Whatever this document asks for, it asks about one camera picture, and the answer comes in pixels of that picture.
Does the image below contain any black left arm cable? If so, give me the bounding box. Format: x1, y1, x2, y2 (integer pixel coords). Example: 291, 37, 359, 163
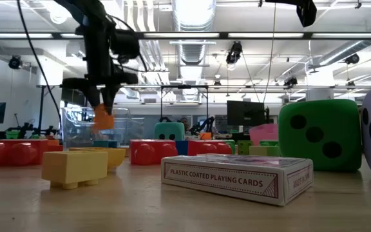
15, 0, 62, 126

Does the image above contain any teal foam die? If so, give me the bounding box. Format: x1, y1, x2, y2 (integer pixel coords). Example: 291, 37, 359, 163
154, 122, 186, 141

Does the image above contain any green foam die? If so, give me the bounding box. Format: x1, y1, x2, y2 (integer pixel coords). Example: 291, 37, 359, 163
278, 99, 363, 173

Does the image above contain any black spotlight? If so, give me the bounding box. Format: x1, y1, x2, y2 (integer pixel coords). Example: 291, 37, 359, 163
283, 75, 299, 88
225, 41, 243, 65
344, 52, 361, 66
7, 54, 23, 70

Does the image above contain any white column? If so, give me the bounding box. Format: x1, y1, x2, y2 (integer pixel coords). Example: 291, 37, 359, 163
305, 72, 336, 102

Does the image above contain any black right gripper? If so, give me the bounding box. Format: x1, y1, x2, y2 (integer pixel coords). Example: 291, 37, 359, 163
264, 0, 318, 28

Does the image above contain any blue two-stud toy brick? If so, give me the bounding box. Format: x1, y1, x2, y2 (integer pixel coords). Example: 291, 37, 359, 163
175, 139, 189, 157

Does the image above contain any red two-stud toy brick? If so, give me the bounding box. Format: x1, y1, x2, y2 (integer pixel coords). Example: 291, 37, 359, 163
128, 139, 179, 166
187, 139, 233, 157
0, 139, 50, 168

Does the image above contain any plastic coated playing cards box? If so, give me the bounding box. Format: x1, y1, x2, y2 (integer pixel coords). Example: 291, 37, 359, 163
160, 153, 315, 207

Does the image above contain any blue toy block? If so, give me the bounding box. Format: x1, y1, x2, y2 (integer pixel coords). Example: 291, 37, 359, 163
92, 140, 119, 149

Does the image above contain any yellow square toy block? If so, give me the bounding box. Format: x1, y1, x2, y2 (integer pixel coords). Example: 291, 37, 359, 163
41, 150, 109, 190

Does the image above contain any green two-stud toy brick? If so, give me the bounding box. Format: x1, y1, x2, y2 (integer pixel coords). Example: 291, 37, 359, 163
223, 139, 236, 155

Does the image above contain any person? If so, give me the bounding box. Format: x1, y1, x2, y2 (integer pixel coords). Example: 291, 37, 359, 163
178, 117, 192, 133

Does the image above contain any yellow bowl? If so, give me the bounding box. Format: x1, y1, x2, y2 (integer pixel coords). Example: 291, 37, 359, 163
68, 147, 127, 172

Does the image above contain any black station frame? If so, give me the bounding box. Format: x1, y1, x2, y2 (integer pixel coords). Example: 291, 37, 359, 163
36, 83, 371, 133

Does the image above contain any orange toy block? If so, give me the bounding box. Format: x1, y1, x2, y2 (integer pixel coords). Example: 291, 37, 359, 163
46, 139, 64, 152
92, 103, 115, 131

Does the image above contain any silver ventilation duct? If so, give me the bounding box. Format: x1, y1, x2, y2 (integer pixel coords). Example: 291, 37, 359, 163
171, 0, 218, 66

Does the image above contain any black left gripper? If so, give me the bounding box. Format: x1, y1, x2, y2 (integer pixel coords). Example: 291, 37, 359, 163
61, 61, 140, 116

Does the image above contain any black computer monitor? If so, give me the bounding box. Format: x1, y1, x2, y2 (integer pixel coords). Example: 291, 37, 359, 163
226, 100, 267, 128

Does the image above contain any clear plastic bin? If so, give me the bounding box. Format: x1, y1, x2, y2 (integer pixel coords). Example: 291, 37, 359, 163
60, 106, 145, 150

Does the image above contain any pink plastic bin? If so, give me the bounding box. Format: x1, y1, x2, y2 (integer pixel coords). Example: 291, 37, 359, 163
249, 123, 280, 146

